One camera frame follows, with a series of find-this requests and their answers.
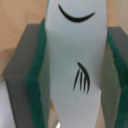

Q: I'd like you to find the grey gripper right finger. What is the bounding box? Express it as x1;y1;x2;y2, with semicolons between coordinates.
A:
101;27;128;128

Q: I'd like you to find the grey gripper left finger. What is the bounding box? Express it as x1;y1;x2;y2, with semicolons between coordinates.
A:
3;20;50;128

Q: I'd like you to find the round wooden plate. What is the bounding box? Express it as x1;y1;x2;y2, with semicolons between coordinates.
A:
0;0;128;128

